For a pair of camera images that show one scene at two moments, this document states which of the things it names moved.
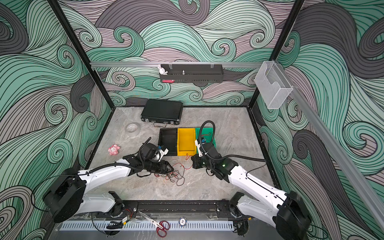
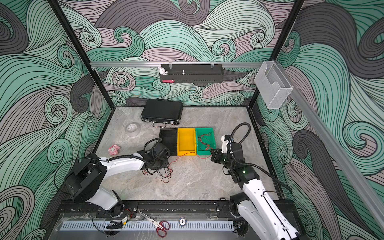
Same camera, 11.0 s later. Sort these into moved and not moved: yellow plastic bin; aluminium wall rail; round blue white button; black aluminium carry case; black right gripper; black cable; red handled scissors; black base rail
Moved: black cable; black right gripper
Not moved: yellow plastic bin; black base rail; black aluminium carry case; aluminium wall rail; round blue white button; red handled scissors
